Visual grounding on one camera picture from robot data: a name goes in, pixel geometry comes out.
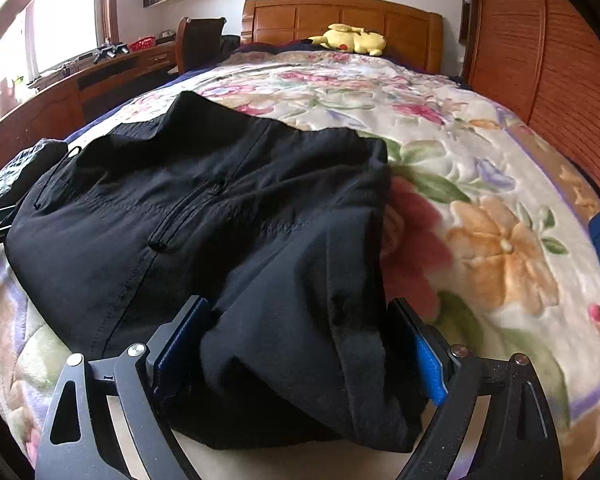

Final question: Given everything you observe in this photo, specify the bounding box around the yellow plush toy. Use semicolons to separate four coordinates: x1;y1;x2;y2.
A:
309;24;386;56

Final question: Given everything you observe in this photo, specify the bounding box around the wooden desk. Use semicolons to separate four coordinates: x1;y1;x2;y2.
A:
0;41;176;169

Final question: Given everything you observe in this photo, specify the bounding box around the floral quilt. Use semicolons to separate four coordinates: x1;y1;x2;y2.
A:
0;48;600;479

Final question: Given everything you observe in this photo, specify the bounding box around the wooden headboard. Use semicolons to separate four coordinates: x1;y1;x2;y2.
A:
240;0;443;74

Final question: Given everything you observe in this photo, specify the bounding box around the black coat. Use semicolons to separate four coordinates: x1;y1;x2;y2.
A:
5;91;425;453

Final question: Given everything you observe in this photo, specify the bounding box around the red basket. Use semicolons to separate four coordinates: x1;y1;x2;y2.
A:
128;36;156;52

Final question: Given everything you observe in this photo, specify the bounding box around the blue bed sheet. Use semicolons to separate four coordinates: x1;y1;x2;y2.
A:
64;66;207;143

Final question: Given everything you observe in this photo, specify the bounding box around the dark grey folded garment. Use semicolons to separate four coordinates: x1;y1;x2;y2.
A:
0;139;69;222

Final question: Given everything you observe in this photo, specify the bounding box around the black device on desk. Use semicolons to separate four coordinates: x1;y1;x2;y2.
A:
93;42;131;64

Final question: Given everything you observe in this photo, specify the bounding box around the wooden chair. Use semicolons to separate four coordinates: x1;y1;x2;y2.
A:
175;18;240;75

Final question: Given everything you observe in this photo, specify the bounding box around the wooden wardrobe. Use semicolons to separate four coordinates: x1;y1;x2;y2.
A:
467;0;600;187

